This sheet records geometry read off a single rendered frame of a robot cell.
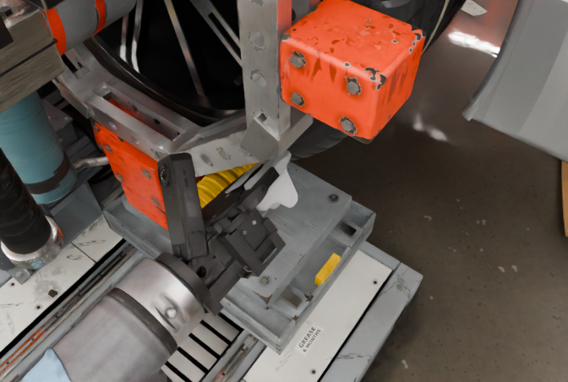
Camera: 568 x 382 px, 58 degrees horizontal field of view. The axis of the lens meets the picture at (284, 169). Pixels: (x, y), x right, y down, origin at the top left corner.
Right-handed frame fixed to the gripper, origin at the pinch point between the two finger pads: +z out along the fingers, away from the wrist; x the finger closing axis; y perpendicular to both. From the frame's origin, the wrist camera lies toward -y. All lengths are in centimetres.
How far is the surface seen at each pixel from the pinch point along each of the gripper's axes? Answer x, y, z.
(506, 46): 28.2, -1.0, 7.7
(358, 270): -35, 44, 21
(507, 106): 25.5, 4.8, 7.6
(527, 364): -13, 77, 27
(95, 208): -75, 0, -4
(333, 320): -34, 45, 8
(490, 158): -34, 57, 77
